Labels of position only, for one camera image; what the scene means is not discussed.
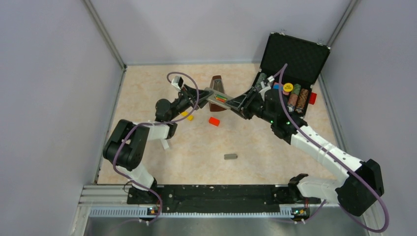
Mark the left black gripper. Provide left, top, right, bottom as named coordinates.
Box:
left=169, top=84, right=215, bottom=120

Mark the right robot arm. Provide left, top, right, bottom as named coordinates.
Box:
left=225, top=88, right=385, bottom=216

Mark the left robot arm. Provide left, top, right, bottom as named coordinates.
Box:
left=102, top=85, right=213, bottom=203

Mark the grey battery cover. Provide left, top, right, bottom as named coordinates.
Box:
left=224, top=153, right=238, bottom=160

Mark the red block behind case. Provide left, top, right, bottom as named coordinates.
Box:
left=309, top=92, right=317, bottom=105

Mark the black poker chip case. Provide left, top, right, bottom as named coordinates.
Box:
left=252, top=32, right=330, bottom=118

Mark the yellow block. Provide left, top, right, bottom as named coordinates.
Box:
left=181, top=111, right=194, bottom=121

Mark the yellow big blind chip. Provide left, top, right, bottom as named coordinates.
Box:
left=283, top=83, right=294, bottom=93

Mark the green battery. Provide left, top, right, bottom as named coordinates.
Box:
left=216, top=94, right=227, bottom=100

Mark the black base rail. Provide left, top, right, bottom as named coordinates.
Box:
left=127, top=184, right=321, bottom=213

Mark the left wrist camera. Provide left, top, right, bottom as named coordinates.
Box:
left=171, top=76, right=183, bottom=91

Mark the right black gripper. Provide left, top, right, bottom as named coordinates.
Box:
left=225, top=88, right=275, bottom=124

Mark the brown wooden metronome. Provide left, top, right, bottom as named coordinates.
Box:
left=209, top=75, right=226, bottom=112

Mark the orange red block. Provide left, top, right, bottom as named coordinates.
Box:
left=208, top=117, right=220, bottom=126

